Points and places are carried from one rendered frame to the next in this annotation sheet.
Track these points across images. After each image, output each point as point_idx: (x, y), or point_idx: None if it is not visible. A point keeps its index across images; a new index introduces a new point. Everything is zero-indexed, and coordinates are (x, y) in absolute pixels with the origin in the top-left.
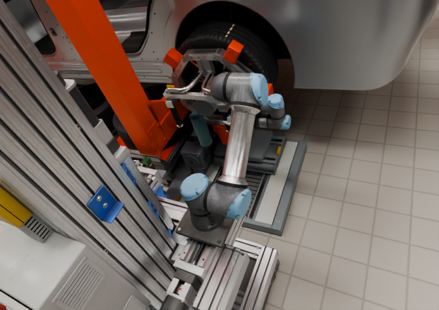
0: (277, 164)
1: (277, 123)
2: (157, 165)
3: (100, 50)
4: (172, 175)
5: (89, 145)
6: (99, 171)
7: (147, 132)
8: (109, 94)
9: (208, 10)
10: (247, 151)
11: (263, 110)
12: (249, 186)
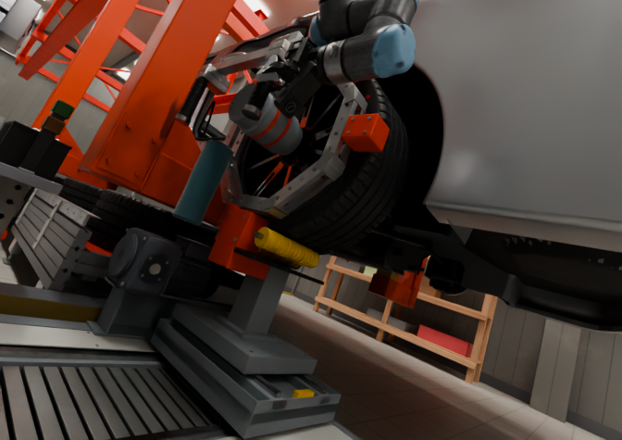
0: (272, 420)
1: (377, 25)
2: (70, 235)
3: None
4: (63, 282)
5: None
6: None
7: (129, 113)
8: (151, 41)
9: None
10: None
11: (359, 2)
12: (151, 414)
